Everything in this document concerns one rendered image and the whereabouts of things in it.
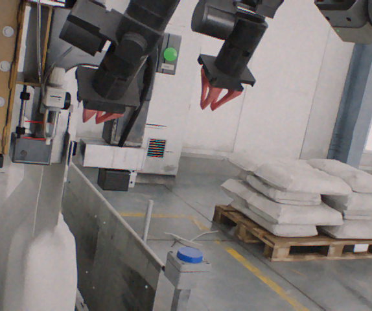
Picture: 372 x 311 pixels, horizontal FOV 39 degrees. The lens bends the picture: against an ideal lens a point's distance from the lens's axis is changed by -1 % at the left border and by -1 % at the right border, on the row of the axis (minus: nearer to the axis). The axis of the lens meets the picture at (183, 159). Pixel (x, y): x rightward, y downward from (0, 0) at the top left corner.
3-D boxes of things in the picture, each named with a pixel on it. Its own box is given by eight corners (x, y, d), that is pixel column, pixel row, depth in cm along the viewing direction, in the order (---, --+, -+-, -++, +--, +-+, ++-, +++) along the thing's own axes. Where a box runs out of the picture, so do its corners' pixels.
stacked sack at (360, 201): (404, 216, 415) (409, 199, 413) (341, 214, 385) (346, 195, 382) (365, 198, 454) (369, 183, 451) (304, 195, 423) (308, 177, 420)
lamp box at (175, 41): (175, 76, 118) (182, 35, 116) (157, 72, 116) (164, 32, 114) (162, 72, 125) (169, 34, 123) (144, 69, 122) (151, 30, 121)
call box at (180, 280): (207, 288, 121) (212, 264, 119) (176, 289, 117) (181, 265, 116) (192, 273, 128) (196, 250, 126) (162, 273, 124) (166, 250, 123)
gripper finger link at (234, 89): (184, 95, 103) (203, 56, 97) (215, 99, 106) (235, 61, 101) (195, 118, 99) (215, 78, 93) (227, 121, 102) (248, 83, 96)
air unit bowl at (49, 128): (57, 140, 105) (61, 111, 104) (41, 139, 104) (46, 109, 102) (54, 137, 108) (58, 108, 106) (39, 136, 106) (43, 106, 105)
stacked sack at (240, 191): (311, 211, 425) (315, 194, 422) (246, 210, 391) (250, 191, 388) (278, 194, 460) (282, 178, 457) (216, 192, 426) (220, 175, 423)
